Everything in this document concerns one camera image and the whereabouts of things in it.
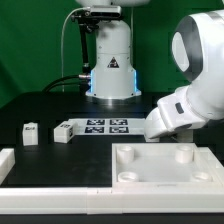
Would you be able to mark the white front fence wall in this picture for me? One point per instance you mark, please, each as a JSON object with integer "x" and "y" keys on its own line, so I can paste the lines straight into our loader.
{"x": 109, "y": 201}

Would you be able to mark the white square table top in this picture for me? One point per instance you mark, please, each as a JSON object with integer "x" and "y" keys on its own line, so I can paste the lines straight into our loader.
{"x": 150, "y": 165}

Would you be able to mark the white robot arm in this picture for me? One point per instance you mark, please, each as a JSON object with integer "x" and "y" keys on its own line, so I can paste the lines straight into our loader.
{"x": 197, "y": 49}

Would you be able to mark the white marker tag sheet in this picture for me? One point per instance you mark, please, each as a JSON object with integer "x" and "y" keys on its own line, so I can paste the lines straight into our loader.
{"x": 109, "y": 126}

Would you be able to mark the black camera stand pole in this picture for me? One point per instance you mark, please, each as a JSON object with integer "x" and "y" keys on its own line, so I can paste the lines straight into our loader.
{"x": 86, "y": 66}

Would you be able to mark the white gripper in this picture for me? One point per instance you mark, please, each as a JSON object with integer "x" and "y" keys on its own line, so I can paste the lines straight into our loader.
{"x": 172, "y": 115}

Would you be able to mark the black camera on stand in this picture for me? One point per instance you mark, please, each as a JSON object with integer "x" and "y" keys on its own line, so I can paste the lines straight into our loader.
{"x": 94, "y": 14}

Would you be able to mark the white left fence piece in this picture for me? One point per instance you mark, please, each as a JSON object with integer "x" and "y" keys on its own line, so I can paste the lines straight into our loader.
{"x": 7, "y": 161}

